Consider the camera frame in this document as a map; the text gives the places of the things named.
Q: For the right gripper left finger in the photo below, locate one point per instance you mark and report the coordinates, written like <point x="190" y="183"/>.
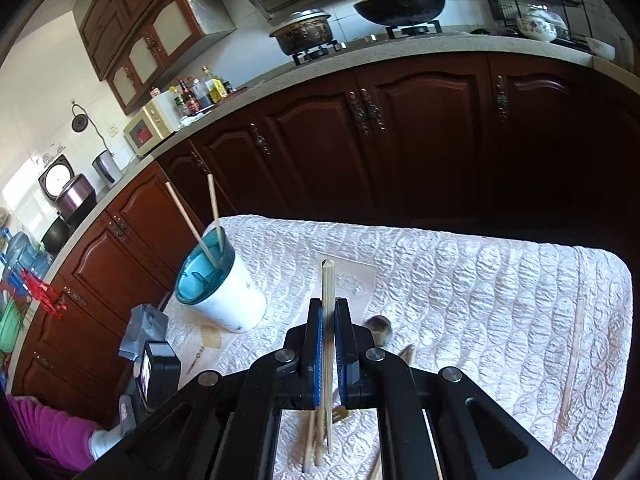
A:
<point x="302" y="387"/>

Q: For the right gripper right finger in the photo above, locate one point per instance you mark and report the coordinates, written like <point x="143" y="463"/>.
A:
<point x="358" y="377"/>

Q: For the dark metal spoon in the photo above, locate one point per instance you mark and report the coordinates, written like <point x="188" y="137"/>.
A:
<point x="381" y="330"/>

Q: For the light wooden chopstick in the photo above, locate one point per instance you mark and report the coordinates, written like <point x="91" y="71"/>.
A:
<point x="324" y="417"/>
<point x="210" y="257"/>
<point x="213" y="202"/>

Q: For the teal rimmed white utensil holder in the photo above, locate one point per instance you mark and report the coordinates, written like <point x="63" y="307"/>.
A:
<point x="226" y="293"/>

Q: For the wooden handled gold fork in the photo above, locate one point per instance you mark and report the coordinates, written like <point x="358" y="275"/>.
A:
<point x="376" y="472"/>

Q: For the brown wooden chopstick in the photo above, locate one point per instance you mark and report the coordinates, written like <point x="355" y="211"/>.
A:
<point x="308" y="458"/>

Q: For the pink sleeved forearm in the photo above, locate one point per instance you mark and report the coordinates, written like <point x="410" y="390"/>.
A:
<point x="60" y="438"/>

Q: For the operator hand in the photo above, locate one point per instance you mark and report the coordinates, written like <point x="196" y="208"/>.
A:
<point x="102" y="440"/>

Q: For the blue water jug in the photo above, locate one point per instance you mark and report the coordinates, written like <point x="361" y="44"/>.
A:
<point x="22" y="254"/>

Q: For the white quilted table cloth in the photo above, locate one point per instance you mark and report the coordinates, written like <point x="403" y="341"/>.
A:
<point x="503" y="311"/>

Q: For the silver rice cooker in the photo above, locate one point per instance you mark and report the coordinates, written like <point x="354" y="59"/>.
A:
<point x="72" y="194"/>

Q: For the steel electric kettle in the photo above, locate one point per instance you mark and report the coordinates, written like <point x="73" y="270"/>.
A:
<point x="107" y="169"/>

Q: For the light chopstick on cloth edge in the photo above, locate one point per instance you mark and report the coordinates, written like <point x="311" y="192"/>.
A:
<point x="574" y="353"/>

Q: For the cream microwave oven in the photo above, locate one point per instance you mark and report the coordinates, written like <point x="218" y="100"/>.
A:
<point x="156" y="121"/>

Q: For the dark sauce bottle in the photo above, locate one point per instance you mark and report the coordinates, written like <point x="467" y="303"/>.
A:
<point x="188" y="97"/>

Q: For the yellow oil bottle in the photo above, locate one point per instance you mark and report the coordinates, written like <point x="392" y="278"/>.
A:
<point x="216" y="90"/>

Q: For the gas stove top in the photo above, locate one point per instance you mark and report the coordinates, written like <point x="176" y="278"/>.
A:
<point x="391" y="33"/>

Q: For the brown lidded cooking pot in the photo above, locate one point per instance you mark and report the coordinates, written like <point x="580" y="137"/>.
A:
<point x="302" y="31"/>

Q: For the black wok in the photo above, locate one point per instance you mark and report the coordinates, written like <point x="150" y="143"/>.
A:
<point x="399" y="13"/>

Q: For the floral ceramic bowl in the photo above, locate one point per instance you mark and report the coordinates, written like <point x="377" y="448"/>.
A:
<point x="534" y="27"/>

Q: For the black dish drying rack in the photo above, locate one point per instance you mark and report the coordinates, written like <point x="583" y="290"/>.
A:
<point x="569" y="17"/>

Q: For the upper wall cabinet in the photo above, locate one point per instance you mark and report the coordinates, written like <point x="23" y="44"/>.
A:
<point x="134" y="45"/>

